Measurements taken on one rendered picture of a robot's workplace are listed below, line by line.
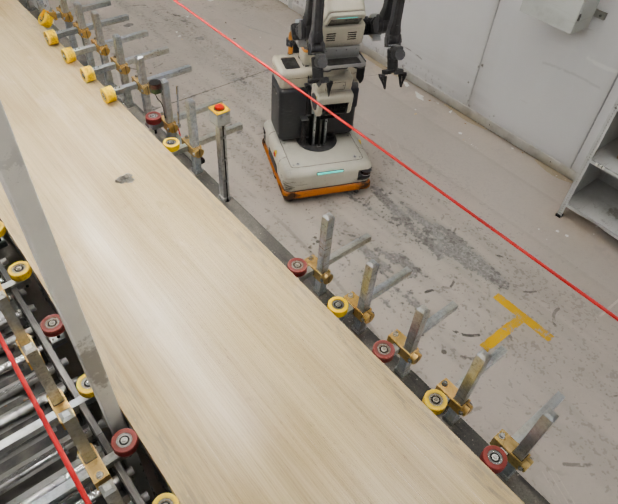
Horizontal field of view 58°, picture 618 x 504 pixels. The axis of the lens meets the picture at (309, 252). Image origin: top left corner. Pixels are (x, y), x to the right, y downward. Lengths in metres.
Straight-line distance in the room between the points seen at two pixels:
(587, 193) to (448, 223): 1.02
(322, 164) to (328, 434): 2.26
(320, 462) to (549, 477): 1.51
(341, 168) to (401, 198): 0.52
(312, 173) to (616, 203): 2.11
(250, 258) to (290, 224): 1.46
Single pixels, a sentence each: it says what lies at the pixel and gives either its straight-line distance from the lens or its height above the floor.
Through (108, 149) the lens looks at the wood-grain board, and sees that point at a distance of 2.91.
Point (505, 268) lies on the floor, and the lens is 3.77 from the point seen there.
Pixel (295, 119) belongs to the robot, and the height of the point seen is 0.46.
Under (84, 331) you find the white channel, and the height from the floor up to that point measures 1.34.
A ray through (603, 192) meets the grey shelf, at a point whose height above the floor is 0.14.
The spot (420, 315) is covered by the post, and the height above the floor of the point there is 1.09.
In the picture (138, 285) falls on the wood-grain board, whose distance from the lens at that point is 2.25.
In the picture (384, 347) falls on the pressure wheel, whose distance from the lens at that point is 2.05.
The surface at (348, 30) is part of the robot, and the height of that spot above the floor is 1.19.
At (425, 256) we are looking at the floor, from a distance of 3.67.
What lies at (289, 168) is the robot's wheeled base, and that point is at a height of 0.28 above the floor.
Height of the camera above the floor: 2.59
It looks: 47 degrees down
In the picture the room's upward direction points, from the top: 5 degrees clockwise
